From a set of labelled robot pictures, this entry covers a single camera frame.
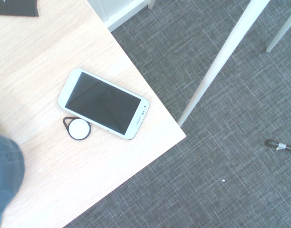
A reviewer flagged blue baseball cap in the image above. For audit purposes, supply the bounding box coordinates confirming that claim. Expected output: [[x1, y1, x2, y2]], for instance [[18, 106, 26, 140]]
[[0, 128, 26, 228]]

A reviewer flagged white smartphone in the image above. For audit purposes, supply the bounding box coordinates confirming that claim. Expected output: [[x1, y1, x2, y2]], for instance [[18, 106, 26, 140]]
[[58, 68, 150, 140]]

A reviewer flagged round white key fob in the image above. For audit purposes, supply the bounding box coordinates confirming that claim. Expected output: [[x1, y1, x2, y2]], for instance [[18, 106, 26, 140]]
[[62, 116, 92, 141]]

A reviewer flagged white coat stand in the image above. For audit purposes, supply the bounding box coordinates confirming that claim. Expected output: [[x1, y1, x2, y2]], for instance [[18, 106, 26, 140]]
[[147, 0, 291, 128]]

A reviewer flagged black cable with white tape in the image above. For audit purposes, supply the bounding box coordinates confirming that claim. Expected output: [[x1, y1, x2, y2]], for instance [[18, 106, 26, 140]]
[[265, 139, 291, 153]]

